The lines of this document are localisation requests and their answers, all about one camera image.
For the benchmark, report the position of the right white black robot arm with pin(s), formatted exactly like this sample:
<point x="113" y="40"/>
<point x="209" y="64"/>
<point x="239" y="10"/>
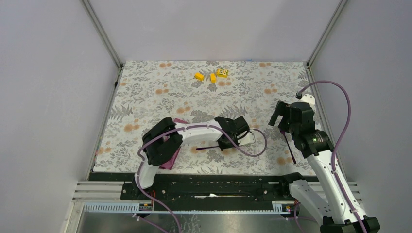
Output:
<point x="339" y="212"/>

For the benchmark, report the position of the yellow patterned block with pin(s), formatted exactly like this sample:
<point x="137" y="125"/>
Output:
<point x="222" y="72"/>

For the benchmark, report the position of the yellow block middle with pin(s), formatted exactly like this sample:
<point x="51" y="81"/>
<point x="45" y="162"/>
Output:
<point x="212" y="78"/>

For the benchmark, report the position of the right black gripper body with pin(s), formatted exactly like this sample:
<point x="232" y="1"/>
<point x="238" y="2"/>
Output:
<point x="292" y="128"/>

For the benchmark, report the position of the purple cloth napkin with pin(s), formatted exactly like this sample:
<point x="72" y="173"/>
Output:
<point x="169" y="164"/>

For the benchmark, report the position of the floral tablecloth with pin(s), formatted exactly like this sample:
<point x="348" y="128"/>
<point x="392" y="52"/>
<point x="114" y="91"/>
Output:
<point x="149" y="91"/>

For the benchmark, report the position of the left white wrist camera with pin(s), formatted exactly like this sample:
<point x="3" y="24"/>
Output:
<point x="246" y="139"/>

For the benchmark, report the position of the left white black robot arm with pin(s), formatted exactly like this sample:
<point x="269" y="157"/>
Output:
<point x="162" y="142"/>

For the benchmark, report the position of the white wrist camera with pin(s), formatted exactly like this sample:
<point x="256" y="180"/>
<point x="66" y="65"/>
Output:
<point x="246" y="139"/>
<point x="306" y="98"/>

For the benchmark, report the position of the right aluminium frame post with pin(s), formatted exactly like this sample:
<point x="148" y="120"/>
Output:
<point x="338" y="11"/>

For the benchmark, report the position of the left aluminium frame post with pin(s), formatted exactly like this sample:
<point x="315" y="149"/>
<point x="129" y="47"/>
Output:
<point x="102" y="33"/>

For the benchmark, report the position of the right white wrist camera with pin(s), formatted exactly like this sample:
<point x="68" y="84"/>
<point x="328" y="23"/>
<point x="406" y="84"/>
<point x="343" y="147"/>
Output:
<point x="306" y="98"/>

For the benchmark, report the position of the aluminium frame post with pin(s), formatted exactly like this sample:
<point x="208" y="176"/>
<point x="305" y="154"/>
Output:
<point x="338" y="11"/>
<point x="102" y="33"/>

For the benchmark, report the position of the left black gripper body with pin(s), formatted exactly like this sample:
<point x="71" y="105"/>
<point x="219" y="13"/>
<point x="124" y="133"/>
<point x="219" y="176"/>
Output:
<point x="234" y="136"/>

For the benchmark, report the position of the purple plastic spoon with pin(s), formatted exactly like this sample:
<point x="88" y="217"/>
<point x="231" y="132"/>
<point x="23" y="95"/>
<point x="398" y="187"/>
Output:
<point x="211" y="147"/>

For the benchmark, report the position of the yellow block left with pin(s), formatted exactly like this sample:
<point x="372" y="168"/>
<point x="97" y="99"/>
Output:
<point x="199" y="76"/>

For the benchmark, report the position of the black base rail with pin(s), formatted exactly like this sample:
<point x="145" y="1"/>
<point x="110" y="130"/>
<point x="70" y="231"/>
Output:
<point x="204" y="193"/>

